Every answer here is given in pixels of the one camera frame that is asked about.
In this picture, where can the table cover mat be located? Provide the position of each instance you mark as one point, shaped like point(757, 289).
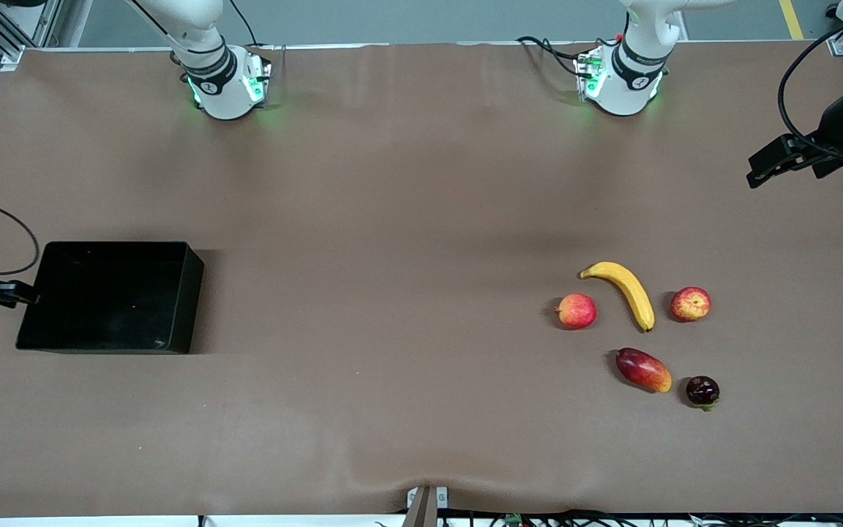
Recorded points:
point(392, 256)

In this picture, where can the yellow banana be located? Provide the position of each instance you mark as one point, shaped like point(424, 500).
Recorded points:
point(630, 289)

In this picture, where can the dark red mangosteen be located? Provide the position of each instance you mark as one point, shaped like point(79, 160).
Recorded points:
point(702, 390)

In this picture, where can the black rectangular plastic box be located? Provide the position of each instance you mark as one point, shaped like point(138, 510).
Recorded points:
point(114, 300)

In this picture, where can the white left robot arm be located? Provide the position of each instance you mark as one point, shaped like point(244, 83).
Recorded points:
point(626, 88)

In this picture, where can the metal table clamp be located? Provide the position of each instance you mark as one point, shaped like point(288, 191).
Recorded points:
point(421, 509)

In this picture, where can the red yellow apple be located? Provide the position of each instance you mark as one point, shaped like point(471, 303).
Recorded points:
point(690, 304)
point(577, 311)

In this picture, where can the red yellow mango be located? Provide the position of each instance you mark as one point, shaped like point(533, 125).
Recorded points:
point(643, 369)

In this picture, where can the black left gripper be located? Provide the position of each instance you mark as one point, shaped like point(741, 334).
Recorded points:
point(833, 127)

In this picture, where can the aluminium profile frame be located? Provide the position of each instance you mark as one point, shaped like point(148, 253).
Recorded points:
point(8, 47)

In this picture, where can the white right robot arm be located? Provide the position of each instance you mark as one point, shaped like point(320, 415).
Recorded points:
point(224, 95)

